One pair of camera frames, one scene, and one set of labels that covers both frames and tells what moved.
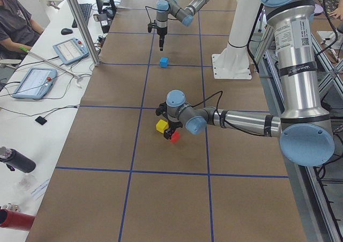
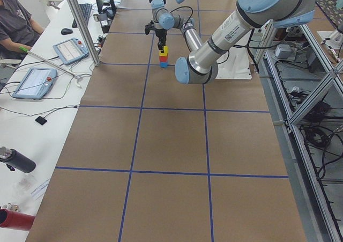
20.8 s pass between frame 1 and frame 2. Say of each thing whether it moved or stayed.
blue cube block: stayed
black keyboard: stayed
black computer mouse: stayed
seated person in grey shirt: stayed
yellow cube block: moved
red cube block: moved
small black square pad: stayed
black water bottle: stayed
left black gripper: moved
